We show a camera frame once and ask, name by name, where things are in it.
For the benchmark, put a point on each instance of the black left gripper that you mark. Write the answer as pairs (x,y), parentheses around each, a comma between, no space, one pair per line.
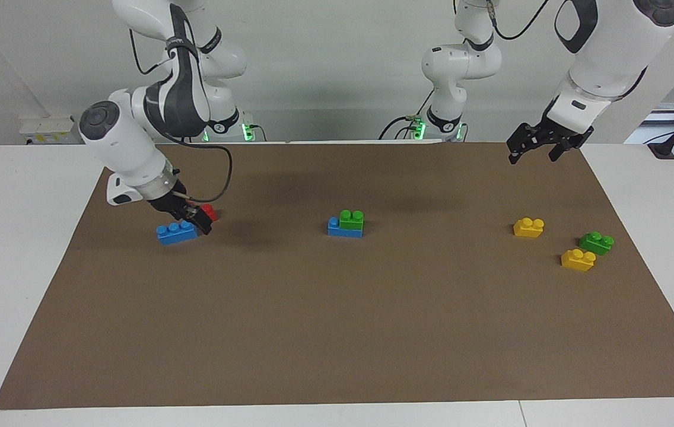
(550,133)

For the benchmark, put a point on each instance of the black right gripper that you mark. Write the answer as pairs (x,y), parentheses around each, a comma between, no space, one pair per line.
(174,204)

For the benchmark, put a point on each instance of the blue three-stud toy brick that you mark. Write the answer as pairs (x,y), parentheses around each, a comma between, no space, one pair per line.
(174,233)
(343,230)

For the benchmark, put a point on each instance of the green two-stud toy brick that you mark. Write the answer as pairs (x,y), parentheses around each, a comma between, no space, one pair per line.
(595,244)
(352,219)

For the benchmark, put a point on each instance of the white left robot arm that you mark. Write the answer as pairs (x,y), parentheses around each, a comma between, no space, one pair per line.
(610,53)

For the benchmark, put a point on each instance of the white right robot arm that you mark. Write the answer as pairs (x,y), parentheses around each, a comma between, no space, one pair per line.
(129,148)

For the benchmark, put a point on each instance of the small red toy brick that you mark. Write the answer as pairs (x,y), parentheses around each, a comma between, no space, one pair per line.
(210,211)

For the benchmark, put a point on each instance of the yellow two-stud toy brick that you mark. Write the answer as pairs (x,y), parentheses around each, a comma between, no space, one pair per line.
(577,261)
(528,228)

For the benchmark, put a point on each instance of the brown table mat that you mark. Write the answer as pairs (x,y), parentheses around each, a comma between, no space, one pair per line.
(337,326)

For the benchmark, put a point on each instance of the white wall socket box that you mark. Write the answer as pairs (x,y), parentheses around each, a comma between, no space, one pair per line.
(46,130)

